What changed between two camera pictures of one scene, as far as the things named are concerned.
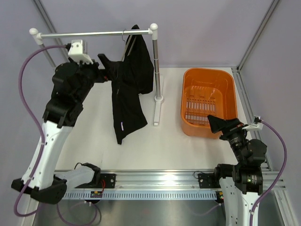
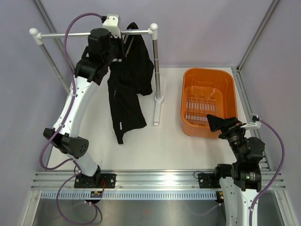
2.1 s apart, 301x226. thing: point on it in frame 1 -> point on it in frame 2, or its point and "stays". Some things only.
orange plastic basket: (209, 95) stays
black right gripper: (217, 124) stays
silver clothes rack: (40, 38) stays
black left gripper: (103, 75) -> (119, 41)
